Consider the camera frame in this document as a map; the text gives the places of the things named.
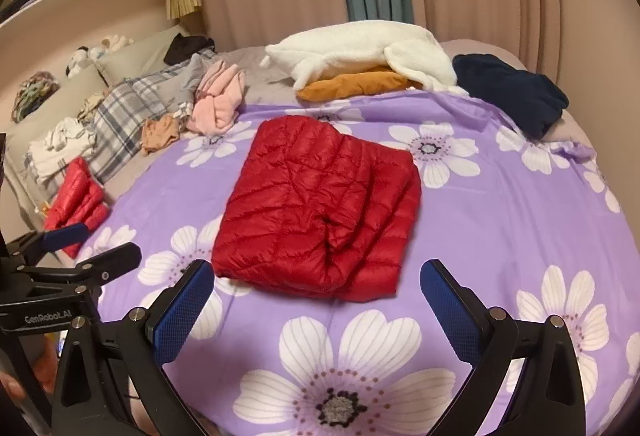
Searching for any orange garment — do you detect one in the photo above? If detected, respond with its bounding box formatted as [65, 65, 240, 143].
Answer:
[295, 68, 426, 102]

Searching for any small printed cloth pile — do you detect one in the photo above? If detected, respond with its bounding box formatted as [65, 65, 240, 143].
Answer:
[12, 72, 61, 123]

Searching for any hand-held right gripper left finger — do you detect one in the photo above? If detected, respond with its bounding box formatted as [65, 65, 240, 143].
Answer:
[50, 260, 216, 436]

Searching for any small beige cloth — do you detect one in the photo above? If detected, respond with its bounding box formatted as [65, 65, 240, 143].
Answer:
[141, 116, 181, 155]

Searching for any red orange cloth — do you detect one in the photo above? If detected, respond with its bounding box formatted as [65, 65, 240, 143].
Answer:
[29, 338, 63, 394]

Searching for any black garment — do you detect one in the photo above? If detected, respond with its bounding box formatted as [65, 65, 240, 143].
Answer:
[164, 34, 216, 65]

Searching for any person's left hand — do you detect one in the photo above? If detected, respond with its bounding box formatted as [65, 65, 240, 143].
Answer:
[0, 367, 30, 407]

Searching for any grey garment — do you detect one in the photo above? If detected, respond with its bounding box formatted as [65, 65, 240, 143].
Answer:
[165, 52, 216, 117]

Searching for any navy garment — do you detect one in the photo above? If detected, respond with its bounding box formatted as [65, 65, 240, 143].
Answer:
[452, 53, 570, 139]

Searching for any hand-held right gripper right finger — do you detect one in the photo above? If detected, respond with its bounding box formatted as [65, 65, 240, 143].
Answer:
[420, 259, 587, 436]

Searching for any red down jacket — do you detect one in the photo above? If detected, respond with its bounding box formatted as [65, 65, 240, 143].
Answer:
[44, 157, 111, 261]
[211, 115, 423, 303]

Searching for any folded red down jacket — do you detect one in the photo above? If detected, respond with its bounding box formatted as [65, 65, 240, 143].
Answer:
[44, 157, 111, 261]

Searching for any grey plaid pillow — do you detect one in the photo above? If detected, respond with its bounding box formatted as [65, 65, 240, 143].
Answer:
[92, 66, 196, 187]

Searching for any pink garment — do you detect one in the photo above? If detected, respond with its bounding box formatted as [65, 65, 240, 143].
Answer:
[187, 60, 248, 137]

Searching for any purple floral blanket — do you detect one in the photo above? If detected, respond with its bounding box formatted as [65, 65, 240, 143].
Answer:
[75, 96, 640, 436]

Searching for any white fleece garment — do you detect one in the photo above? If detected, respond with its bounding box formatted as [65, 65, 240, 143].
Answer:
[260, 20, 471, 97]

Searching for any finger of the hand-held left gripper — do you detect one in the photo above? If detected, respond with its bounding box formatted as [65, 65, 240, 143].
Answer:
[29, 242, 143, 297]
[0, 222, 92, 269]

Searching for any white plush dog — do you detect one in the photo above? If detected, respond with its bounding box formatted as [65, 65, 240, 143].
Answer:
[66, 46, 102, 77]

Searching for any white striped clothes pile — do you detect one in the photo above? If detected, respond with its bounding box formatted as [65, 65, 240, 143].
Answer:
[27, 118, 98, 184]

